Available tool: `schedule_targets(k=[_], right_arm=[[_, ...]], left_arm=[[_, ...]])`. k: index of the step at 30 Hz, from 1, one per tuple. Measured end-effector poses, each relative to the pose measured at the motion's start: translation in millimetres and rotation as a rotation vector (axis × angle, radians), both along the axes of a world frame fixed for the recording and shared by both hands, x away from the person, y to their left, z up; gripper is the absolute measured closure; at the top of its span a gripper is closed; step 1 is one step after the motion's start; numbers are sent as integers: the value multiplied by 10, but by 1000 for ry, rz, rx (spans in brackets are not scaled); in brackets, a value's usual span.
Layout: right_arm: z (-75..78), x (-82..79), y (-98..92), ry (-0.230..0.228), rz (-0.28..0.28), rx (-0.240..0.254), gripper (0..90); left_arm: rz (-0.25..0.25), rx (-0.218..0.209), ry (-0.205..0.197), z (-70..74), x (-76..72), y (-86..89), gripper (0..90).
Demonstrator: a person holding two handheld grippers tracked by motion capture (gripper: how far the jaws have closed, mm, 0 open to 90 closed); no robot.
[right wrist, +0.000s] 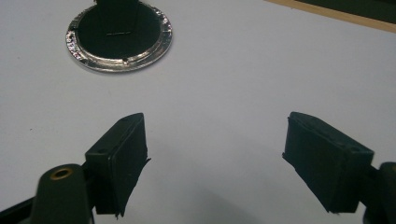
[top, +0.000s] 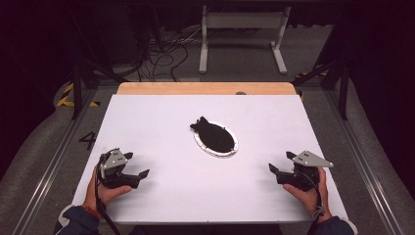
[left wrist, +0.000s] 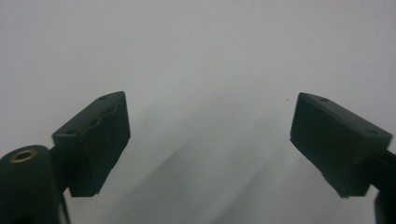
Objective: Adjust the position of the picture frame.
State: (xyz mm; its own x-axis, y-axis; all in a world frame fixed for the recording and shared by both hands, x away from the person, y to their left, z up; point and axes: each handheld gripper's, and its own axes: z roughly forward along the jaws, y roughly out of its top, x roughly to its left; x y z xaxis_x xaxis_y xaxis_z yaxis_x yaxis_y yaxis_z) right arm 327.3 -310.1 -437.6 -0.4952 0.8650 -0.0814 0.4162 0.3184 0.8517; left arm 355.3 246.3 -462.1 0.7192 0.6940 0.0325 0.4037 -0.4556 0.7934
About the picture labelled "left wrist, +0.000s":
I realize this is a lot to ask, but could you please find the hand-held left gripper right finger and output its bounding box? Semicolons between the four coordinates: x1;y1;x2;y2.
290;91;396;199

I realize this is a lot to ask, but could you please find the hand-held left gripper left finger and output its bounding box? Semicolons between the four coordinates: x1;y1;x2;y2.
50;91;131;198

